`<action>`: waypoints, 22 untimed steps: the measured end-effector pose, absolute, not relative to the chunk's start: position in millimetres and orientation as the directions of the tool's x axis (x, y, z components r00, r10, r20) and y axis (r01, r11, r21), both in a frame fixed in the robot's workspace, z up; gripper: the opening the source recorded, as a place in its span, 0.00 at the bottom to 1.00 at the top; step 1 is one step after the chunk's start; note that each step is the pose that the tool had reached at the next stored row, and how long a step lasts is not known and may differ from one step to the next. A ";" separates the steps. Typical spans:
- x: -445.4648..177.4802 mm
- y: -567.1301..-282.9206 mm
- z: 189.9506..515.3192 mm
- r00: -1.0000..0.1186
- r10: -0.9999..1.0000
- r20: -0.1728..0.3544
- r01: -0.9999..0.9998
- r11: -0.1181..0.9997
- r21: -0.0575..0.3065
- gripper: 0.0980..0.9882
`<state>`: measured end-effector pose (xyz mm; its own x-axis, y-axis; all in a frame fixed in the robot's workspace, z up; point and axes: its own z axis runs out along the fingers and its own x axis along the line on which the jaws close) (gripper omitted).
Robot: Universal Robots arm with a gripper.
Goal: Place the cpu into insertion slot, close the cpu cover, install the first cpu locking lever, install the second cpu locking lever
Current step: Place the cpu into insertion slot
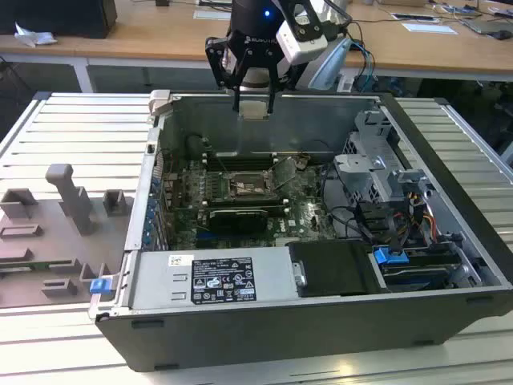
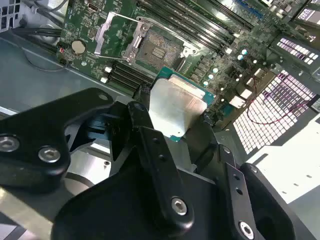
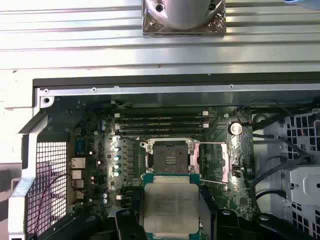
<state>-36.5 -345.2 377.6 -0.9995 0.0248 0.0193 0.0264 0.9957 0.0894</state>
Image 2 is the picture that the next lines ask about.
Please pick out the silver green CPU chip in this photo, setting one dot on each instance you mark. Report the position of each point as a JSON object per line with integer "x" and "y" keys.
{"x": 172, "y": 107}

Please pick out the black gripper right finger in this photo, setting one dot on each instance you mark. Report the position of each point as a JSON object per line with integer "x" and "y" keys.
{"x": 270, "y": 212}

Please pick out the silver CPU socket cover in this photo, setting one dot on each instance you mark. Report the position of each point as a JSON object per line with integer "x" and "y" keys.
{"x": 103, "y": 35}

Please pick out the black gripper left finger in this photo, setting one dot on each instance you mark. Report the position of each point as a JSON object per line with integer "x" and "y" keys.
{"x": 30, "y": 150}

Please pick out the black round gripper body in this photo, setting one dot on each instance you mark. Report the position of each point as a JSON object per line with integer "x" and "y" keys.
{"x": 112, "y": 212}

